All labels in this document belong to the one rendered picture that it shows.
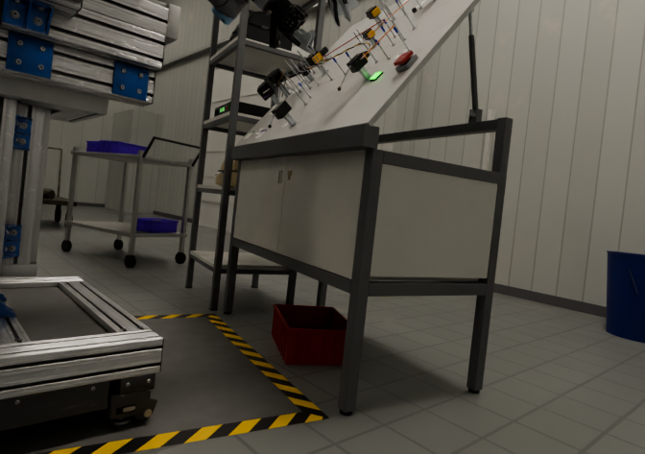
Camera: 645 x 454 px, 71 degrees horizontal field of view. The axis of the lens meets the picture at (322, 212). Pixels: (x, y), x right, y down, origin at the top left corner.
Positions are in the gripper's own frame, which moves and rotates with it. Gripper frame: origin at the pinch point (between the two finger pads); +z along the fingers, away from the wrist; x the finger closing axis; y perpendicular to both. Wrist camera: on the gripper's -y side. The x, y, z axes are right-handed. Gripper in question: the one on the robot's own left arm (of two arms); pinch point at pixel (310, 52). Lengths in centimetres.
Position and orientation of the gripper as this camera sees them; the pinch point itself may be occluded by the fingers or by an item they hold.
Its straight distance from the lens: 161.2
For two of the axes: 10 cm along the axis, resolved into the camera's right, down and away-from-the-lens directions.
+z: 7.1, 7.0, 0.7
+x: 3.7, -4.6, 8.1
